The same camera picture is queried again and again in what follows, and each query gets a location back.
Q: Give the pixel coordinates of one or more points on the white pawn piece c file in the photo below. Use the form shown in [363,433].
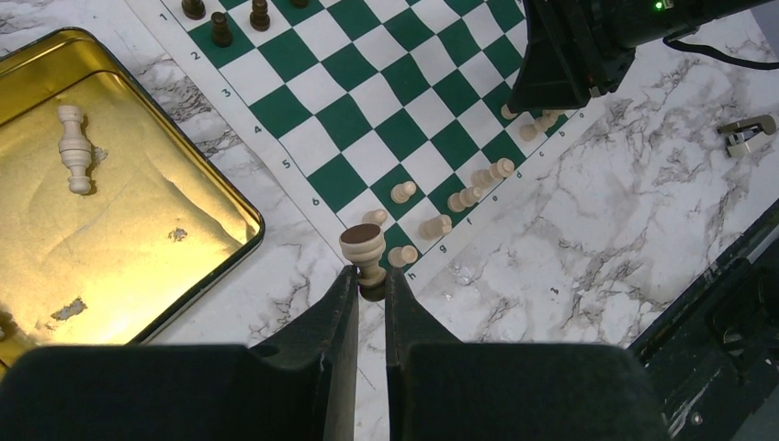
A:
[507,113]

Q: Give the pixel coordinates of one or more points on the white bishop piece c file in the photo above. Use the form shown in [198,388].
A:
[541,124]

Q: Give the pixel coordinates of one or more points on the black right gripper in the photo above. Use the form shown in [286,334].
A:
[580,50]

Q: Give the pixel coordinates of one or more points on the gold tin with white pieces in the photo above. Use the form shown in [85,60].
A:
[159,227]

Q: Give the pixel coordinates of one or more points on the white rook piece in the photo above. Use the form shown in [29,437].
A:
[363,246]

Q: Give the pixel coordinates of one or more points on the white king chess piece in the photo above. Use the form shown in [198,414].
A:
[75,149]

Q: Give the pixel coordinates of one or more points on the white pawn piece front row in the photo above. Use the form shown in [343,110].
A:
[402,256]

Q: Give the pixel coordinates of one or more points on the aluminium frame rail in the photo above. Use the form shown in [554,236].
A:
[712,355]

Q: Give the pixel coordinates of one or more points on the green white chess board mat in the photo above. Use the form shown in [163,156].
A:
[343,100]

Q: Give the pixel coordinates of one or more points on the dark pawn piece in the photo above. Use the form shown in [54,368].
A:
[259,17]
[220,33]

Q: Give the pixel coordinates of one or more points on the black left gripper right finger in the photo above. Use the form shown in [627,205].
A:
[441,388]

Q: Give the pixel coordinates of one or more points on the dark rook piece corner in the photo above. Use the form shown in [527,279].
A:
[193,9]

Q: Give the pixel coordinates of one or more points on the small metal binder clip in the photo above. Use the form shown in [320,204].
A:
[746,136]

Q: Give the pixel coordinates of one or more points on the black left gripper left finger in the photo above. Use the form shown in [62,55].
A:
[298,384]

